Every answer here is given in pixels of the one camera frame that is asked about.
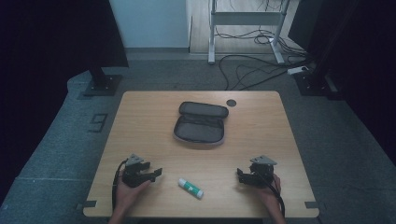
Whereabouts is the person's left hand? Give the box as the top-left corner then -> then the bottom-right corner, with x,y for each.
115,178 -> 152,216

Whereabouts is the black stand base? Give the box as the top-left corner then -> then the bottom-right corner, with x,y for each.
82,66 -> 123,97
293,61 -> 344,101

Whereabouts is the white power strip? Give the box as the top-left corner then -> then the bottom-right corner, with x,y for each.
286,65 -> 309,76

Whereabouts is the dark curtain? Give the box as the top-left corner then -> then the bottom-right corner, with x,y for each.
287,0 -> 396,166
0,0 -> 130,207

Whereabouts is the tangle of black cables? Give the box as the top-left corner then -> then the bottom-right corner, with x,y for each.
214,0 -> 309,58

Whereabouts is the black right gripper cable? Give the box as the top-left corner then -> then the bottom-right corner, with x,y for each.
260,173 -> 286,218

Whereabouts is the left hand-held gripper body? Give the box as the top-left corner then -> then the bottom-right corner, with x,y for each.
121,153 -> 157,189

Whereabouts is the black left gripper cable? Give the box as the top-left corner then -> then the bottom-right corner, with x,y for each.
111,158 -> 129,211

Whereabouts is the white metal desk frame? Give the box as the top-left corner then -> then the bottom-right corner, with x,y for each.
207,0 -> 292,65

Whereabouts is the dark floor socket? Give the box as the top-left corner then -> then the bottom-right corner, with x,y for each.
88,113 -> 109,133

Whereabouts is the person's right hand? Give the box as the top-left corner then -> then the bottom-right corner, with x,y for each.
255,173 -> 283,216

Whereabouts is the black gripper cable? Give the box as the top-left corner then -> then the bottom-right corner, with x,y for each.
111,158 -> 129,211
260,173 -> 286,218

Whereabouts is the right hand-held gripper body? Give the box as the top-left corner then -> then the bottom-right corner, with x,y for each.
247,155 -> 278,189

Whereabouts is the white green glue stick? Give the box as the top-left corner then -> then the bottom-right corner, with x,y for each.
177,177 -> 205,200

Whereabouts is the black floor cable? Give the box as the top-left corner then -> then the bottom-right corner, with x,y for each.
218,53 -> 311,91

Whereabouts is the grey pencil case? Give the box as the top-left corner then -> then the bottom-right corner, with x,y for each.
172,101 -> 230,147

